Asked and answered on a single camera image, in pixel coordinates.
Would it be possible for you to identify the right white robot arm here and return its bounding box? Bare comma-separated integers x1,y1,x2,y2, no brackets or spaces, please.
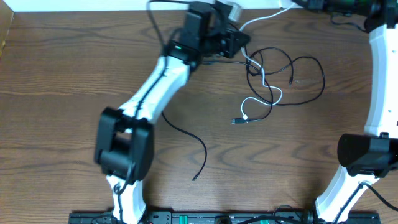
297,0,397,223

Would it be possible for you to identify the black usb cable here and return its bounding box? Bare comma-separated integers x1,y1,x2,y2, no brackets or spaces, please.
160,58,252,182

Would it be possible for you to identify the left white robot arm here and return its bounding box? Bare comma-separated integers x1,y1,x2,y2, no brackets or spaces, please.
94,1,250,223

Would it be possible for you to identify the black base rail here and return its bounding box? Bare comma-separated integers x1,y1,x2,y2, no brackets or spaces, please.
68,210,382,224

